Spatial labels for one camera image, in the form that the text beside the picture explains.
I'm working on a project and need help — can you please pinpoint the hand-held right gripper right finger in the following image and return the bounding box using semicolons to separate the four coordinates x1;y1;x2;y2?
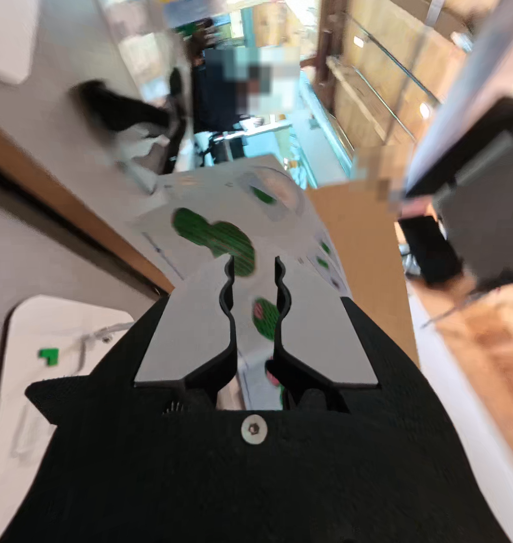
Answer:
272;255;381;389

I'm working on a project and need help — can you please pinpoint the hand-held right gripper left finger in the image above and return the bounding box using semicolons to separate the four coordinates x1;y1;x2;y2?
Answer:
133;255;239;389

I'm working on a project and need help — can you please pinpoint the lego instruction booklet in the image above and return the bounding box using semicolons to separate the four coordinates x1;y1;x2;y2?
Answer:
131;155;354;410

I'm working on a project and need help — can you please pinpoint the wooden booklet stand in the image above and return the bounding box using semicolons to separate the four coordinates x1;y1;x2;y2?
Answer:
0;155;421;543

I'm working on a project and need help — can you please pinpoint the dark grey equipment box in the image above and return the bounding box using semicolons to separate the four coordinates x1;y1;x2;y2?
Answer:
398;97;513;293

